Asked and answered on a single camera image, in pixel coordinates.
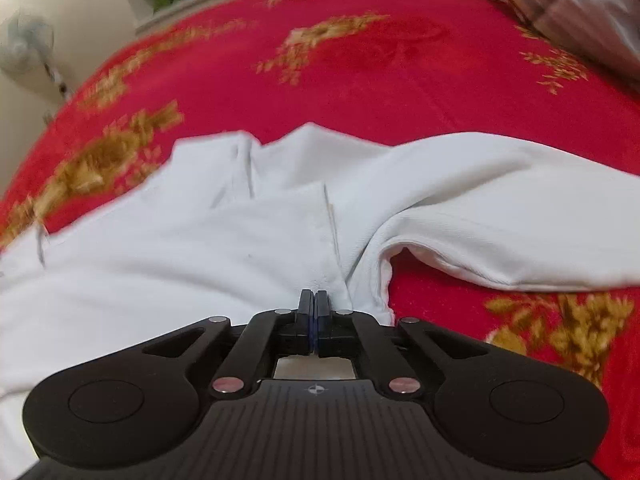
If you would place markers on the red floral blanket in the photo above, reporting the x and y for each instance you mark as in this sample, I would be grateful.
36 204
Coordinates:
375 70

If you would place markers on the white standing fan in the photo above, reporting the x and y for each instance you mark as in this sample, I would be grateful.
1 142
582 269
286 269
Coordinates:
25 42

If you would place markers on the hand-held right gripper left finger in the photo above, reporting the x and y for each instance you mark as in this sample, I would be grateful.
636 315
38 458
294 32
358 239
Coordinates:
306 310

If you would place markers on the white garment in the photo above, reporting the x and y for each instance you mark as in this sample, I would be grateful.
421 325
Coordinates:
175 260

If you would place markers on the plaid quilt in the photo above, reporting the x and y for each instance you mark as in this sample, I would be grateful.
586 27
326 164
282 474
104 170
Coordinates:
575 5

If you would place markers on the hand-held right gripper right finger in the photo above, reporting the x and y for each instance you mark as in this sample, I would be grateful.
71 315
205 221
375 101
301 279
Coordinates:
324 310

